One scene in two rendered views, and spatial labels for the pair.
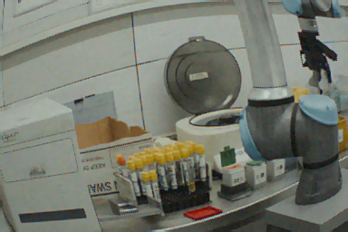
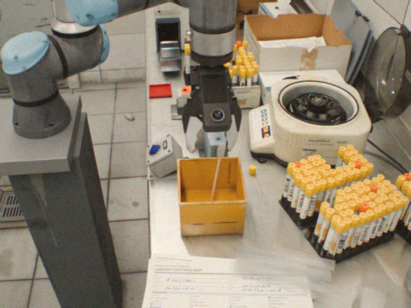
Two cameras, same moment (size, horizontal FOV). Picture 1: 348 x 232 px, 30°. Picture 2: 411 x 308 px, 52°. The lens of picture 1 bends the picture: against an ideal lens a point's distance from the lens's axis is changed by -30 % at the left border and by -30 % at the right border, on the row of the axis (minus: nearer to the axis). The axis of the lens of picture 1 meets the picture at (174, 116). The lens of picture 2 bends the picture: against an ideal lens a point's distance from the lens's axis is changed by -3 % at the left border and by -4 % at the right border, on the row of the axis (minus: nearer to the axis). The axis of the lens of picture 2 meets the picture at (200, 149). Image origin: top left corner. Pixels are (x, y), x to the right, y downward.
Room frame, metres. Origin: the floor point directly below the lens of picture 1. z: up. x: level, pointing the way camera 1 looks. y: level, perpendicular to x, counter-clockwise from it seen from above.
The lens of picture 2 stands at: (2.19, -1.07, 1.58)
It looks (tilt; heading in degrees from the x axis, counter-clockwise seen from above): 40 degrees down; 107
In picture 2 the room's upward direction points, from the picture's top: straight up
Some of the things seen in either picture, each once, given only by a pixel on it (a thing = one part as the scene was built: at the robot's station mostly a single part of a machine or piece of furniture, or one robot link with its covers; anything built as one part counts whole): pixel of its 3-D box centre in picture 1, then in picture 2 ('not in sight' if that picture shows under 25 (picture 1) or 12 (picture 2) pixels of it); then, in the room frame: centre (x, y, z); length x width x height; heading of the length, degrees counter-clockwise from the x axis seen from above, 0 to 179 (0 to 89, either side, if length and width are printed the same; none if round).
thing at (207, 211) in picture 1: (203, 213); (160, 90); (1.74, -0.03, 0.88); 0.07 x 0.07 x 0.01; 23
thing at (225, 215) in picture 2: (328, 136); (210, 196); (2.02, -0.46, 0.92); 0.13 x 0.13 x 0.10; 20
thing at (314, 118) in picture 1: (318, 126); (31, 64); (1.53, -0.31, 1.08); 0.13 x 0.12 x 0.14; 61
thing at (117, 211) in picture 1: (115, 209); (169, 49); (1.70, 0.16, 0.92); 0.21 x 0.07 x 0.05; 113
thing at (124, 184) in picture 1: (163, 183); (236, 79); (1.96, 0.05, 0.91); 0.20 x 0.10 x 0.07; 113
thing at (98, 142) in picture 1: (94, 159); (293, 49); (2.10, 0.22, 0.95); 0.29 x 0.25 x 0.15; 23
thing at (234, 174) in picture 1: (234, 178); (186, 99); (1.85, -0.12, 0.92); 0.05 x 0.04 x 0.06; 22
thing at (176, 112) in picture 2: (234, 188); (186, 108); (1.85, -0.12, 0.89); 0.09 x 0.05 x 0.04; 22
